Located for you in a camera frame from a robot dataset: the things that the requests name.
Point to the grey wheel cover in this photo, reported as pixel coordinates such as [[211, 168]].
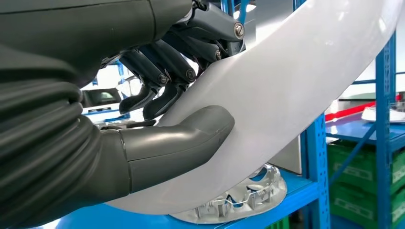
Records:
[[253, 196]]

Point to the red barrier belt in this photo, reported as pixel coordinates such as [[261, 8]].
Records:
[[348, 111]]

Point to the blue metal shelf rack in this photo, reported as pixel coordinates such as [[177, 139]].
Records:
[[313, 158], [384, 94]]

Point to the green plastic crate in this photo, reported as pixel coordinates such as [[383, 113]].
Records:
[[278, 223], [354, 164], [354, 205]]

